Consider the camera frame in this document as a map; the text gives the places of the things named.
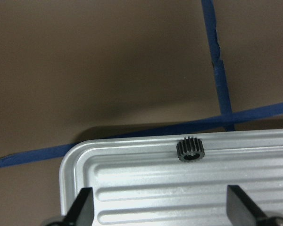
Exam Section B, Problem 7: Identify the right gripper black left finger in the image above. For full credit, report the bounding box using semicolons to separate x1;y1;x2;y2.
62;187;95;226

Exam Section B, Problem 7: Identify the ribbed silver metal tray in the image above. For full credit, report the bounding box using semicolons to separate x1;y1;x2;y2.
59;129;283;226

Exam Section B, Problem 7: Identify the black bearing gear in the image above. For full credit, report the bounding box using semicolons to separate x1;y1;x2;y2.
176;137;205;162

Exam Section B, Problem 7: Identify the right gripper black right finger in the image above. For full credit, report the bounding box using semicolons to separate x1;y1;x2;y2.
227;185;267;226

